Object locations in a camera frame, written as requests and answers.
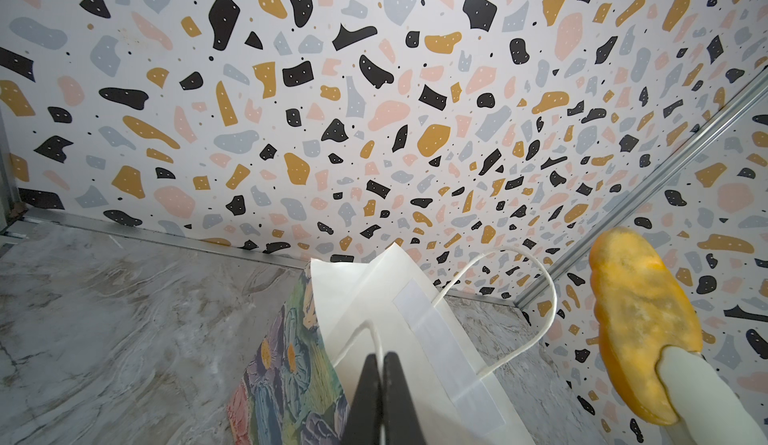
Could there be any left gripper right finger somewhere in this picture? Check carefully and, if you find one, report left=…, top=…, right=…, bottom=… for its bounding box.
left=381, top=352, right=426, bottom=445

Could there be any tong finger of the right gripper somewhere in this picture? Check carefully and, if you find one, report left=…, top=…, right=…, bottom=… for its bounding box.
left=656, top=346, right=767, bottom=445

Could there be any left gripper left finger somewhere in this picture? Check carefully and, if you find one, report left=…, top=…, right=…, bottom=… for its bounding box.
left=340, top=354, right=383, bottom=445

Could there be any floral paper bag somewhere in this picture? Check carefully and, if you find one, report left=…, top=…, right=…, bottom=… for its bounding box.
left=227, top=245, right=532, bottom=444

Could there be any small oval bread roll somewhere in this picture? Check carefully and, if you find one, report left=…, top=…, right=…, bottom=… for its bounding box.
left=589, top=227, right=703, bottom=426

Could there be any right corner aluminium post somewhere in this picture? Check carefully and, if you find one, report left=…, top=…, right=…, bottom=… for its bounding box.
left=503, top=63, right=767, bottom=307

